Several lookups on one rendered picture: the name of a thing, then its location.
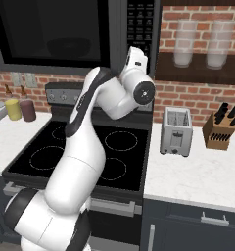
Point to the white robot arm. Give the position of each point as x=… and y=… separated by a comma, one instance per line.
x=77, y=170

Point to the black microwave oven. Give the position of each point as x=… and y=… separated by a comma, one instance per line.
x=139, y=23

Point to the black microwave door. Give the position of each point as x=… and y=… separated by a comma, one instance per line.
x=57, y=29

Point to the dark blue cupboard door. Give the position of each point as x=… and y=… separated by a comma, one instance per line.
x=175, y=240

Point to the black stove with hob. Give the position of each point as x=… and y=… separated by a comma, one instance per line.
x=122, y=153

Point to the grey stove knob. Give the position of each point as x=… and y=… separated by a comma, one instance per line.
x=76, y=97
x=52, y=96
x=63, y=96

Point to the silver toaster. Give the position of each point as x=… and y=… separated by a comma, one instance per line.
x=176, y=134

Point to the dark red squeeze bottle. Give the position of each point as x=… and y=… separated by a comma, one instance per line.
x=27, y=110

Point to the wooden knife block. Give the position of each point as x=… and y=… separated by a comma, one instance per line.
x=219, y=132

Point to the clear glass jar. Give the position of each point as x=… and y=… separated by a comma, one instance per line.
x=184, y=45
x=219, y=45

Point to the yellow squeeze bottle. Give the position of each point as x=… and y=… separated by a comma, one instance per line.
x=13, y=109

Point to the dark blue drawer front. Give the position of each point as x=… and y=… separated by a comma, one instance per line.
x=188, y=217

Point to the dark wooden wall shelf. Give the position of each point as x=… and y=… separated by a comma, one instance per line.
x=194, y=75

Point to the grey wall socket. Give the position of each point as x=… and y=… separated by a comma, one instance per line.
x=16, y=79
x=30, y=80

